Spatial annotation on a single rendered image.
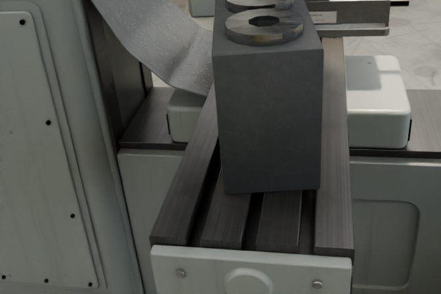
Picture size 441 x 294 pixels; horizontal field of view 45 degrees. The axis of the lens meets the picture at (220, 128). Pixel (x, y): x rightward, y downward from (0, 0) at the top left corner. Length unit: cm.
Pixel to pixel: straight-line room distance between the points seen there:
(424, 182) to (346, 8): 39
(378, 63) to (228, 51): 73
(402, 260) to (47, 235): 82
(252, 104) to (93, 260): 83
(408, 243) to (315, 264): 70
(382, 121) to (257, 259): 56
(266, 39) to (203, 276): 27
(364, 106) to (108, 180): 57
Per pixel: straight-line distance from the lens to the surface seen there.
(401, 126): 110
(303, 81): 59
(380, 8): 112
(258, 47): 58
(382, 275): 134
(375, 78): 120
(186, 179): 70
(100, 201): 123
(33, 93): 113
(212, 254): 61
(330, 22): 113
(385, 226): 124
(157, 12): 125
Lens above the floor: 134
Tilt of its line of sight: 31 degrees down
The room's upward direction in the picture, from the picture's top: 5 degrees counter-clockwise
